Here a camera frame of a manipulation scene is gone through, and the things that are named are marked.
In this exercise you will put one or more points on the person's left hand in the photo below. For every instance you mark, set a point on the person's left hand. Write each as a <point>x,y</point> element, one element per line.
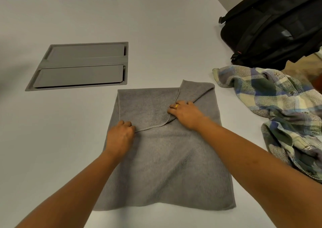
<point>120,138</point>

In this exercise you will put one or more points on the person's right hand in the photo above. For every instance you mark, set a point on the person's right hand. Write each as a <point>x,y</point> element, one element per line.
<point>188,114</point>

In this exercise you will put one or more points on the grey towel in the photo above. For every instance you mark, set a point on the grey towel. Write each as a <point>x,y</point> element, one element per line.
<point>171,165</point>

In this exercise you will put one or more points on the plaid flannel shirt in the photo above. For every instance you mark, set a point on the plaid flannel shirt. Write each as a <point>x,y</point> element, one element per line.
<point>276,94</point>

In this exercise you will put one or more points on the black backpack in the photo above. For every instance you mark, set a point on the black backpack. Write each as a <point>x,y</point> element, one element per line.
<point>264,29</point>

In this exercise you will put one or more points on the person's left forearm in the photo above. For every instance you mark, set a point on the person's left forearm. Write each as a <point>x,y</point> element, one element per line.
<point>75,192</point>

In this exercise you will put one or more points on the person's right forearm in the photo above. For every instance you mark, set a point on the person's right forearm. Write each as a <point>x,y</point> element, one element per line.
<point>251,165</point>

